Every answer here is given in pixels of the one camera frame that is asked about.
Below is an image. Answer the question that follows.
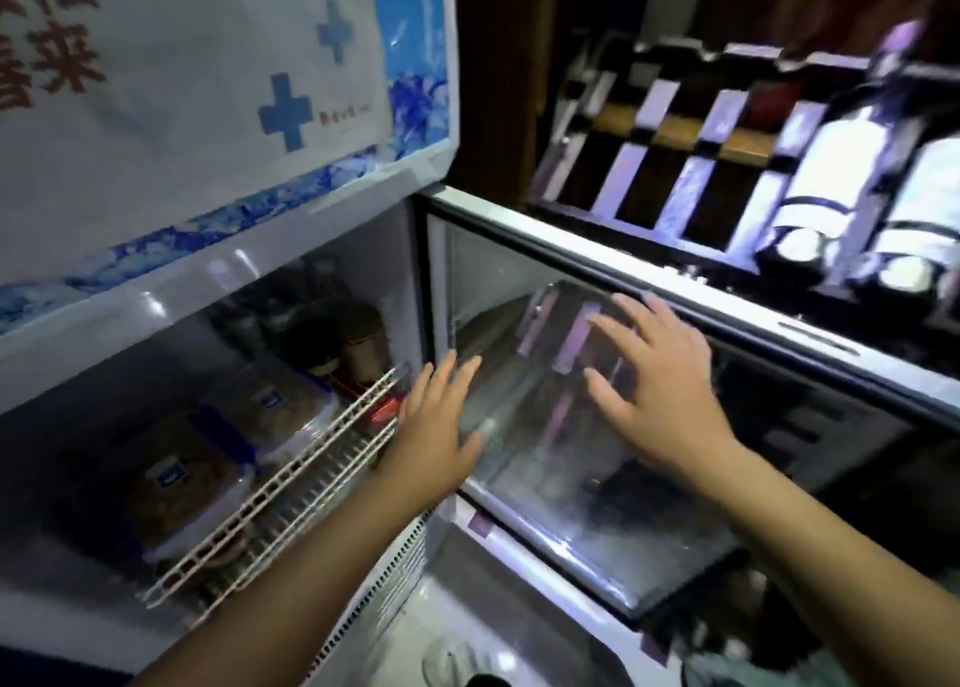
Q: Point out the person's left hand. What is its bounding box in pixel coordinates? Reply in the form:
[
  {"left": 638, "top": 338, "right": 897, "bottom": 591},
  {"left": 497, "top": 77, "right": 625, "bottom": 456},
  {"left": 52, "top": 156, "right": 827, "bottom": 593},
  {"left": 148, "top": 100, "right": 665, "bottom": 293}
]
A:
[{"left": 372, "top": 349, "right": 489, "bottom": 519}]

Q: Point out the person's right hand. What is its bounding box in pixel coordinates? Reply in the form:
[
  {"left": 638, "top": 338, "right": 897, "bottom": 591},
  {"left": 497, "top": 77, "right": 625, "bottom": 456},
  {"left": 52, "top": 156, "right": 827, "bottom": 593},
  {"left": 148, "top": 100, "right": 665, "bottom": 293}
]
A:
[{"left": 583, "top": 292, "right": 741, "bottom": 477}]

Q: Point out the person's left forearm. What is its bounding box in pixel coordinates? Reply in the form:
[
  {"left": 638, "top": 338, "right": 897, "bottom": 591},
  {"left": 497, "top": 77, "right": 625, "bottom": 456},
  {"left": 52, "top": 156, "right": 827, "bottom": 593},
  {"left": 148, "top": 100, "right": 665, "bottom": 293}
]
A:
[{"left": 131, "top": 476, "right": 453, "bottom": 687}]

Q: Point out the person's right forearm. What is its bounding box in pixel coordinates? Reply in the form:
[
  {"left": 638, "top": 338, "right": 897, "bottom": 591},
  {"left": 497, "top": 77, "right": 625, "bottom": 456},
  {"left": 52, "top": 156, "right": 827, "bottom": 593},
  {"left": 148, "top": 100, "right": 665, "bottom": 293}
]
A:
[{"left": 693, "top": 437, "right": 960, "bottom": 687}]

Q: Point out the glass refrigerator door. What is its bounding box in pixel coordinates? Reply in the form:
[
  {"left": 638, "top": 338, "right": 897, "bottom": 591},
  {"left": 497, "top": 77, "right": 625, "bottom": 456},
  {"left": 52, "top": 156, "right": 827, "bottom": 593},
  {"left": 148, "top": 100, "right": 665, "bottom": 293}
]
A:
[{"left": 421, "top": 184, "right": 960, "bottom": 629}]

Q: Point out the black and white wine rack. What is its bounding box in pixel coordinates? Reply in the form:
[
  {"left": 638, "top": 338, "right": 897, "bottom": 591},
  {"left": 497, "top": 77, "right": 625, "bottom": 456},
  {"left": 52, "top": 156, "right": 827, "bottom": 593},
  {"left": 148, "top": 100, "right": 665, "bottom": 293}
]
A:
[{"left": 525, "top": 26, "right": 960, "bottom": 316}]

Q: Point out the dark brown jar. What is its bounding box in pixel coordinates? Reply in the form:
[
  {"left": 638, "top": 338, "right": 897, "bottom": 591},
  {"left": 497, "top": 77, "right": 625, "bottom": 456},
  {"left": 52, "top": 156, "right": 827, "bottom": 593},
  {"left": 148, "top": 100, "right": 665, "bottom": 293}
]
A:
[
  {"left": 337, "top": 304, "right": 393, "bottom": 389},
  {"left": 280, "top": 317, "right": 343, "bottom": 380}
]

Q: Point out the clear food container blue lid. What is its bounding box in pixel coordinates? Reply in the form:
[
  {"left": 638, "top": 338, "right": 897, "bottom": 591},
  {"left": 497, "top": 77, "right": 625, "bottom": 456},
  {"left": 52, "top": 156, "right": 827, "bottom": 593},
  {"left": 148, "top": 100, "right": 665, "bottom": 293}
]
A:
[
  {"left": 120, "top": 409, "right": 258, "bottom": 563},
  {"left": 196, "top": 360, "right": 340, "bottom": 464}
]

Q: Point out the dark wine bottle white label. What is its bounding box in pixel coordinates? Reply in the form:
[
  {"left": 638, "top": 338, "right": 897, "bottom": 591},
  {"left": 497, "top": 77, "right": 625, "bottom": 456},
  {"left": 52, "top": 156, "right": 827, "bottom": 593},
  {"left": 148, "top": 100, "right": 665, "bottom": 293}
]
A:
[
  {"left": 846, "top": 130, "right": 960, "bottom": 299},
  {"left": 752, "top": 22, "right": 928, "bottom": 284}
]

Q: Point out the white display refrigerator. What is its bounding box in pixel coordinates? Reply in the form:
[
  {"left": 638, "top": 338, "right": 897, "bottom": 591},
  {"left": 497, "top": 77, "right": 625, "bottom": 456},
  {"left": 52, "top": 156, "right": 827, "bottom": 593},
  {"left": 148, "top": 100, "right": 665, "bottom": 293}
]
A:
[{"left": 0, "top": 0, "right": 680, "bottom": 687}]

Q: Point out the white wire refrigerator shelf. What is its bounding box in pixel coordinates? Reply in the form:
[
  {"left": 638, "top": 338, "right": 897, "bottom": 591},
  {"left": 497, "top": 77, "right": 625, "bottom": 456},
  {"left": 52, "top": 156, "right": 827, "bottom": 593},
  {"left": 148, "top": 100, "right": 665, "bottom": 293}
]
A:
[{"left": 141, "top": 366, "right": 404, "bottom": 629}]

